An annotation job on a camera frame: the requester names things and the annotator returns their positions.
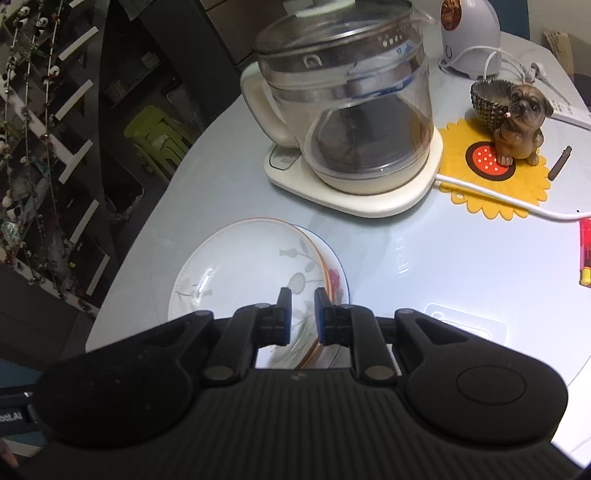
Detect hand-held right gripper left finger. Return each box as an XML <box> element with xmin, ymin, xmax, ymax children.
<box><xmin>134</xmin><ymin>287</ymin><xmax>293</xmax><ymax>387</ymax></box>

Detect stack of green stools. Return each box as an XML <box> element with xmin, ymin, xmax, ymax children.
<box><xmin>124</xmin><ymin>105</ymin><xmax>195</xmax><ymax>178</ymax></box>

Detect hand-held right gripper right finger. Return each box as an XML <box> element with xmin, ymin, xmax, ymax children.
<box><xmin>315</xmin><ymin>287</ymin><xmax>481</xmax><ymax>384</ymax></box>

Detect panda bead garland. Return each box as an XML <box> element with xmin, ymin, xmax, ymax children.
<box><xmin>0</xmin><ymin>0</ymin><xmax>93</xmax><ymax>305</ymax></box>

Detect yellow sunflower mat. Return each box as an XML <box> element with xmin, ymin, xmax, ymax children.
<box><xmin>436</xmin><ymin>119</ymin><xmax>552</xmax><ymax>220</ymax></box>

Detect dark shelf white slats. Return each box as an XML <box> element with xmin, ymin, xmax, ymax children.
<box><xmin>0</xmin><ymin>0</ymin><xmax>114</xmax><ymax>319</ymax></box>

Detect grey refrigerator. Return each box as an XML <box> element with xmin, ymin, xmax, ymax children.
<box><xmin>203</xmin><ymin>0</ymin><xmax>264</xmax><ymax>68</ymax></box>

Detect brown stick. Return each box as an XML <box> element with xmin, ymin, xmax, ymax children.
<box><xmin>548</xmin><ymin>145</ymin><xmax>573</xmax><ymax>181</ymax></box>

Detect glass kettle cream handle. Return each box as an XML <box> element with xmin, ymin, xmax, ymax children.
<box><xmin>240</xmin><ymin>0</ymin><xmax>435</xmax><ymax>183</ymax></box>

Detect blue cloth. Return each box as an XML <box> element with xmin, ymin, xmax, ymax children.
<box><xmin>0</xmin><ymin>357</ymin><xmax>42</xmax><ymax>393</ymax></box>

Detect white egg-shaped appliance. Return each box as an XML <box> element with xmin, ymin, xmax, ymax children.
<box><xmin>438</xmin><ymin>0</ymin><xmax>502</xmax><ymax>75</ymax></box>

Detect cream kettle base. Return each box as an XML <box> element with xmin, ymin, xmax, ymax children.
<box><xmin>264</xmin><ymin>124</ymin><xmax>444</xmax><ymax>217</ymax></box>

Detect clear plastic tray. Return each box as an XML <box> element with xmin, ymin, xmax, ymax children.
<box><xmin>425</xmin><ymin>302</ymin><xmax>509</xmax><ymax>344</ymax></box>

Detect brown dog figurine with basket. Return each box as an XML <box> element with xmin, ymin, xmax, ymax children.
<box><xmin>471</xmin><ymin>79</ymin><xmax>554</xmax><ymax>167</ymax></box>

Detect white power strip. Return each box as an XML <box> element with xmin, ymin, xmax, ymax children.
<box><xmin>549</xmin><ymin>102</ymin><xmax>591</xmax><ymax>131</ymax></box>

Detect white power cable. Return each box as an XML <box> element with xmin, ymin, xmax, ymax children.
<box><xmin>436</xmin><ymin>174</ymin><xmax>591</xmax><ymax>220</ymax></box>

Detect white plug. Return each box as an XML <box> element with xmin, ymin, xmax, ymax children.
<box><xmin>482</xmin><ymin>46</ymin><xmax>555</xmax><ymax>88</ymax></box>

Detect red lighter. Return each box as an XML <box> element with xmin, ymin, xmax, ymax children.
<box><xmin>579</xmin><ymin>218</ymin><xmax>591</xmax><ymax>288</ymax></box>

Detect grey round turntable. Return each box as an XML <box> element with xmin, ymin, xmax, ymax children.
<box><xmin>134</xmin><ymin>28</ymin><xmax>591</xmax><ymax>374</ymax></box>

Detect white plate pink flower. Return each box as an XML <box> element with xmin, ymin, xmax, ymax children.
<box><xmin>293</xmin><ymin>224</ymin><xmax>351</xmax><ymax>367</ymax></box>

